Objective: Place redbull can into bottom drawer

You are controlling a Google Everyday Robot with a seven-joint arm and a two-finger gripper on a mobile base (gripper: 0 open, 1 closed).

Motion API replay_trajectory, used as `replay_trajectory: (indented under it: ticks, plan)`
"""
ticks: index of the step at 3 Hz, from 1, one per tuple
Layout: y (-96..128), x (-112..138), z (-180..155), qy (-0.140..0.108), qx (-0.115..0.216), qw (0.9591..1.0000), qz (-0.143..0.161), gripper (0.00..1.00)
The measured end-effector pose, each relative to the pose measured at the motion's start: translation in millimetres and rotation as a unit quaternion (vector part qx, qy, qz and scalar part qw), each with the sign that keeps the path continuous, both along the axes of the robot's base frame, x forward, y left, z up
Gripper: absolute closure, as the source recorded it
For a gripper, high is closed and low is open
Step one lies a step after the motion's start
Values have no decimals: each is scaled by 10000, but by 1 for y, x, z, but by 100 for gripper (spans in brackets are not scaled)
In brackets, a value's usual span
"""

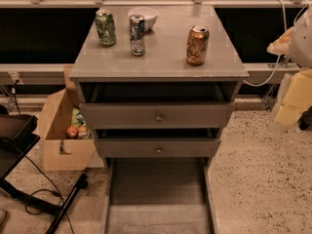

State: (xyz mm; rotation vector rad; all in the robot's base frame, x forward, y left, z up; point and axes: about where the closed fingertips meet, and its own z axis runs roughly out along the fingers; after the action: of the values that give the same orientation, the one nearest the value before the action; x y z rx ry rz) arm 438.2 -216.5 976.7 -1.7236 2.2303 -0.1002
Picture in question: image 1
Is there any grey drawer cabinet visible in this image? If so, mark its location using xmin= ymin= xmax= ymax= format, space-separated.
xmin=68 ymin=4 xmax=250 ymax=168

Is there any white cable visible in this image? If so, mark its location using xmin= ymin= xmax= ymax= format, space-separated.
xmin=242 ymin=0 xmax=312 ymax=88

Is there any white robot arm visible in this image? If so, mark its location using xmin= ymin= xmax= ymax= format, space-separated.
xmin=267 ymin=7 xmax=312 ymax=126

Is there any black stand with tray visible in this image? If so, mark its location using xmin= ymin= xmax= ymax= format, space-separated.
xmin=0 ymin=104 xmax=90 ymax=234

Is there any cardboard box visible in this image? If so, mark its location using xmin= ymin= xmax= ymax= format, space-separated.
xmin=38 ymin=64 xmax=97 ymax=172

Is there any orange soda can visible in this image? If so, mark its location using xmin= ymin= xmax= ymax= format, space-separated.
xmin=186 ymin=24 xmax=210 ymax=65

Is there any grey top drawer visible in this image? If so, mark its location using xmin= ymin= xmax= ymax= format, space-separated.
xmin=81 ymin=82 xmax=234 ymax=129

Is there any grey bottom drawer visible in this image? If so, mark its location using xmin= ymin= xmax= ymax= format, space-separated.
xmin=100 ymin=158 xmax=218 ymax=234

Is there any white bowl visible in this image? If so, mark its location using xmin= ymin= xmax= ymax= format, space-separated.
xmin=128 ymin=7 xmax=158 ymax=32

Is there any green snack bag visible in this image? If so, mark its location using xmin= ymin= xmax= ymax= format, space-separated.
xmin=71 ymin=108 xmax=85 ymax=128

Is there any small can in box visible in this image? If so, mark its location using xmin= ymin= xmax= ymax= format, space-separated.
xmin=78 ymin=126 xmax=92 ymax=139

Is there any grey middle drawer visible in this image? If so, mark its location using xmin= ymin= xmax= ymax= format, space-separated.
xmin=95 ymin=129 xmax=220 ymax=158

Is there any silver blue redbull can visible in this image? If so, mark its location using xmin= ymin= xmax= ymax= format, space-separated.
xmin=130 ymin=14 xmax=145 ymax=56

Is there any black cable on floor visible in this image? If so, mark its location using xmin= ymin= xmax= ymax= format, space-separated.
xmin=9 ymin=78 xmax=76 ymax=234

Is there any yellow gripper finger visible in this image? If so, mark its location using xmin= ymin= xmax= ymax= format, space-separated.
xmin=273 ymin=69 xmax=312 ymax=127

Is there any red apple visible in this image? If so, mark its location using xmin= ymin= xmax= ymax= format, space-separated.
xmin=66 ymin=126 xmax=79 ymax=138

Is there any grey drawer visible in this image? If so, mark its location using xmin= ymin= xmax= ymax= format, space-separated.
xmin=95 ymin=129 xmax=220 ymax=158
xmin=81 ymin=82 xmax=234 ymax=129
xmin=100 ymin=158 xmax=218 ymax=234

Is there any green soda can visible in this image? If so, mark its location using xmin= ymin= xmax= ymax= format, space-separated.
xmin=96 ymin=9 xmax=116 ymax=46

